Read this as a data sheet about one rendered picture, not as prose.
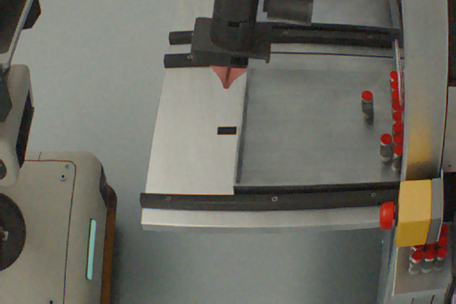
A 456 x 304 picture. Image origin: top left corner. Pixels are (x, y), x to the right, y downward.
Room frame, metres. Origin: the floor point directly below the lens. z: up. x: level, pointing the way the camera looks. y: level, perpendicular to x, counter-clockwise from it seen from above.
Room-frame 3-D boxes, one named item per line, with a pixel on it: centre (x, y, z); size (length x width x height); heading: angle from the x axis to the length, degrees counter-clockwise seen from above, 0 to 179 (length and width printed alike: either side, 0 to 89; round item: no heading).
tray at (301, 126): (0.94, -0.19, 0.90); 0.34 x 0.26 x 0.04; 77
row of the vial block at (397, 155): (0.92, -0.27, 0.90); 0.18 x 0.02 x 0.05; 167
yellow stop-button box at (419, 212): (0.67, -0.25, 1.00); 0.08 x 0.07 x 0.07; 77
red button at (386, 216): (0.68, -0.20, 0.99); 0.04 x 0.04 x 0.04; 77
